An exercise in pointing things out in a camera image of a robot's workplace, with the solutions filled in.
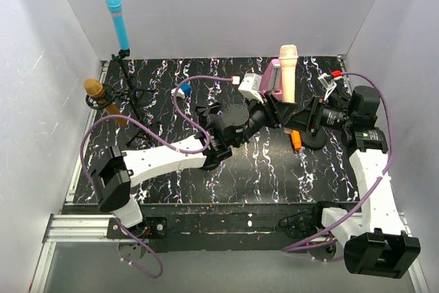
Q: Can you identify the pink microphone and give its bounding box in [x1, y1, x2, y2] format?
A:
[278, 45, 298, 103]

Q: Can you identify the black tripod mic stand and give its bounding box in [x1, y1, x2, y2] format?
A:
[111, 49, 158, 147]

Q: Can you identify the shock-mount tripod mic stand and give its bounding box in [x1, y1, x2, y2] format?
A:
[83, 78, 148, 120]

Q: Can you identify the gold microphone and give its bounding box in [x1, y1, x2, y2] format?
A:
[83, 78, 125, 115]

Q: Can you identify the blue microphone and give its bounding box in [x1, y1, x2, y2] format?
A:
[106, 0, 130, 51]

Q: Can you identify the black round-base mic stand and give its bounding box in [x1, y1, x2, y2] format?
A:
[195, 102, 222, 171]

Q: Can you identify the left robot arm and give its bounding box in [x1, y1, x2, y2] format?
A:
[89, 92, 296, 228]

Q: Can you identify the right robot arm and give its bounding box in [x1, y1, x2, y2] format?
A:
[278, 86, 420, 279]

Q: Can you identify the orange microphone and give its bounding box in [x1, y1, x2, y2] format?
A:
[291, 130, 302, 152]

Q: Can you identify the pink metronome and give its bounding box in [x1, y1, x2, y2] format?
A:
[259, 58, 282, 101]

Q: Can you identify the blue and white block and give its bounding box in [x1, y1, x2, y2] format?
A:
[171, 83, 191, 99]

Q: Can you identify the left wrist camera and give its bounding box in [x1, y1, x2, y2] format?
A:
[232, 73, 263, 103]

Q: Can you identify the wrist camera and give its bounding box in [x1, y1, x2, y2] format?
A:
[318, 71, 343, 101]
[232, 73, 263, 103]

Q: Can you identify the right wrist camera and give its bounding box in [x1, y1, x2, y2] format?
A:
[318, 71, 343, 101]

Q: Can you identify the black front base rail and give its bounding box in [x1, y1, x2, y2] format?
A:
[61, 200, 347, 255]

